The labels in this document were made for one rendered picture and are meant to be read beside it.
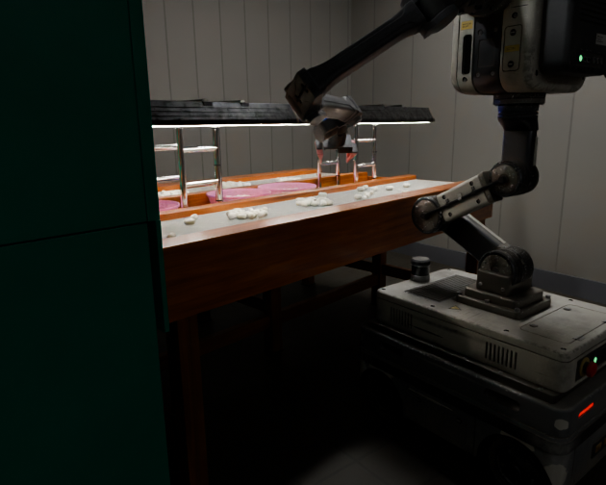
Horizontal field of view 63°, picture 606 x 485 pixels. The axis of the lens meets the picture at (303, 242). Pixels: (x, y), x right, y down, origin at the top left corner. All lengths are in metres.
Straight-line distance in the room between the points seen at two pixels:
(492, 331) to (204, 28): 2.87
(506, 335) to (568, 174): 2.00
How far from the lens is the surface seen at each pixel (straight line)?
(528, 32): 1.44
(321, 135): 1.63
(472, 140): 3.67
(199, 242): 1.24
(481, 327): 1.51
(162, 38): 3.58
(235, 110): 1.68
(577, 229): 3.37
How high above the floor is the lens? 1.04
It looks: 13 degrees down
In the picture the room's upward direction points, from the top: 1 degrees counter-clockwise
